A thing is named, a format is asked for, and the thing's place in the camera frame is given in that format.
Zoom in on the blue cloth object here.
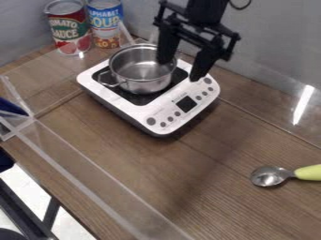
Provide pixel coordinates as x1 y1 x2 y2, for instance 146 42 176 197
0 97 30 173

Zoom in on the alphabet soup can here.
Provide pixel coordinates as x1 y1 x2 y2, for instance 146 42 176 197
86 0 122 49

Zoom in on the clear acrylic barrier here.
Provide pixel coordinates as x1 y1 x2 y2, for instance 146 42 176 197
0 75 193 240

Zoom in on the white and black stove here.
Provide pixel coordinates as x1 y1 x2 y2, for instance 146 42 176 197
76 59 220 137

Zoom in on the black metal table frame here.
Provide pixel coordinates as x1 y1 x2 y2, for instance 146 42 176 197
0 179 60 240

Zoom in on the spoon with yellow handle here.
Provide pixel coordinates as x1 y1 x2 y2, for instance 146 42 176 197
249 164 321 188

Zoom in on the tomato sauce can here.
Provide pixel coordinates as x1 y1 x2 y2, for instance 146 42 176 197
43 0 90 55

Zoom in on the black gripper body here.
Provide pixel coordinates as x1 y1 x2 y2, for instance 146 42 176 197
152 0 240 61

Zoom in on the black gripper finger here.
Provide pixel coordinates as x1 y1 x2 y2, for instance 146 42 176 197
189 43 223 82
156 22 180 65

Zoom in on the silver metal pot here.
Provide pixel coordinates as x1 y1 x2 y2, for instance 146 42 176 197
97 43 176 95

